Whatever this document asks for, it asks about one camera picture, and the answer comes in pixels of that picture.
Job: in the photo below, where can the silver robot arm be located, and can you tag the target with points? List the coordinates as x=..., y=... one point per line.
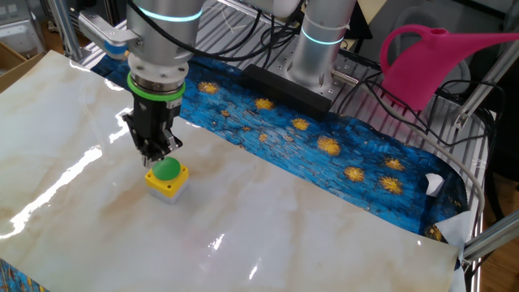
x=162, y=40

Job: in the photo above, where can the blue starry painting cloth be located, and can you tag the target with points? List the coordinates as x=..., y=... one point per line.
x=324, y=162

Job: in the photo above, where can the glossy marble pattern sheet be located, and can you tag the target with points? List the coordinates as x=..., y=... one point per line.
x=284, y=227

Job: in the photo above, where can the pink watering can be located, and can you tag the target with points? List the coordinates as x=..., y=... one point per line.
x=421, y=69

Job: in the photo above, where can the silver robot mounting plate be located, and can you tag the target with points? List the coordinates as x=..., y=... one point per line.
x=344, y=69

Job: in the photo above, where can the yellow box green mushroom button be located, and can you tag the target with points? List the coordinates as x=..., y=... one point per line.
x=168, y=178

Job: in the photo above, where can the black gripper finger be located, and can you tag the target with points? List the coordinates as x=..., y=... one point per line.
x=172, y=144
x=135, y=136

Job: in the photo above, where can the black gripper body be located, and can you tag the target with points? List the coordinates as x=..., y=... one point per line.
x=156, y=121

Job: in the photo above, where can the aluminium frame post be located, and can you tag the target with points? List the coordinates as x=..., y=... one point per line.
x=65, y=28
x=482, y=87
x=494, y=237

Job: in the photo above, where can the open cardboard box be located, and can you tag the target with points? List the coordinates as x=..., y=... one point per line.
x=16, y=67

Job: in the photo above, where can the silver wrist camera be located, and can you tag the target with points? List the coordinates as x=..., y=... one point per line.
x=101, y=30

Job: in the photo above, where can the translucent plastic storage bin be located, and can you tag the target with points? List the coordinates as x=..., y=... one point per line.
x=20, y=28

